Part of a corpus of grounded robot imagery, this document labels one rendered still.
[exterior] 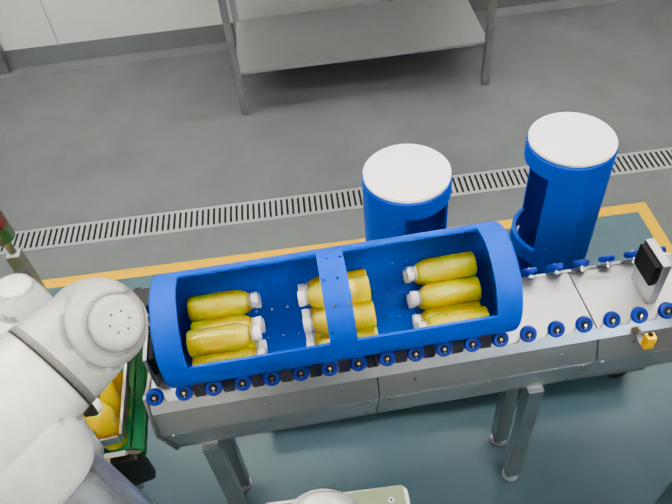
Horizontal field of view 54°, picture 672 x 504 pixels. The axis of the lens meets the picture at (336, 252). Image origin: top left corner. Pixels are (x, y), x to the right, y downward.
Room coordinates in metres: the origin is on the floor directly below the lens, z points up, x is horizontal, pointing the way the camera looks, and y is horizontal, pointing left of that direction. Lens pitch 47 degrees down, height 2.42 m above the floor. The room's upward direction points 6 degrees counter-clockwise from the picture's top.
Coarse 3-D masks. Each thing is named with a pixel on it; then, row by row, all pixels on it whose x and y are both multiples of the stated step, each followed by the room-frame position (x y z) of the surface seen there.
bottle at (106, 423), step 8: (104, 408) 0.84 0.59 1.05; (96, 416) 0.82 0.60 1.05; (104, 416) 0.82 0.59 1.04; (112, 416) 0.83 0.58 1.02; (88, 424) 0.81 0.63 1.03; (96, 424) 0.81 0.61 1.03; (104, 424) 0.81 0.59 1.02; (112, 424) 0.82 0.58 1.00; (96, 432) 0.81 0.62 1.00; (104, 432) 0.81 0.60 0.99; (112, 432) 0.81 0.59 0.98; (112, 448) 0.81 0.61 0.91
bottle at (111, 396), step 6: (108, 390) 0.89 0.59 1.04; (114, 390) 0.90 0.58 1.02; (102, 396) 0.88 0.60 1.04; (108, 396) 0.89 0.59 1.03; (114, 396) 0.89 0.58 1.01; (120, 396) 0.91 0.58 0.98; (108, 402) 0.88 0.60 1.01; (114, 402) 0.89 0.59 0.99; (120, 402) 0.90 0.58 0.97; (114, 408) 0.88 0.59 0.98; (120, 408) 0.89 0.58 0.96
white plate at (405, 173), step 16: (400, 144) 1.71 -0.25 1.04; (416, 144) 1.71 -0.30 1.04; (368, 160) 1.65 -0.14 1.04; (384, 160) 1.64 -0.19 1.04; (400, 160) 1.63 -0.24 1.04; (416, 160) 1.63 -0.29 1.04; (432, 160) 1.62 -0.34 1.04; (368, 176) 1.58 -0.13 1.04; (384, 176) 1.57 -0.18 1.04; (400, 176) 1.56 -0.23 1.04; (416, 176) 1.55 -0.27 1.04; (432, 176) 1.54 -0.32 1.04; (448, 176) 1.53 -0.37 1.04; (384, 192) 1.49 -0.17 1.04; (400, 192) 1.49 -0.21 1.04; (416, 192) 1.48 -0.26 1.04; (432, 192) 1.47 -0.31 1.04
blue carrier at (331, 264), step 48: (384, 240) 1.13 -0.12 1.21; (432, 240) 1.20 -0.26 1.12; (480, 240) 1.21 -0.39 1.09; (192, 288) 1.15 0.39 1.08; (240, 288) 1.16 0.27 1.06; (288, 288) 1.16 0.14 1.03; (336, 288) 0.99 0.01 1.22; (384, 288) 1.15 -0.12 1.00; (288, 336) 1.06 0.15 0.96; (336, 336) 0.91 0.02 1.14; (384, 336) 0.91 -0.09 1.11; (432, 336) 0.92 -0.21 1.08; (480, 336) 0.95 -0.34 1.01; (192, 384) 0.89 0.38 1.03
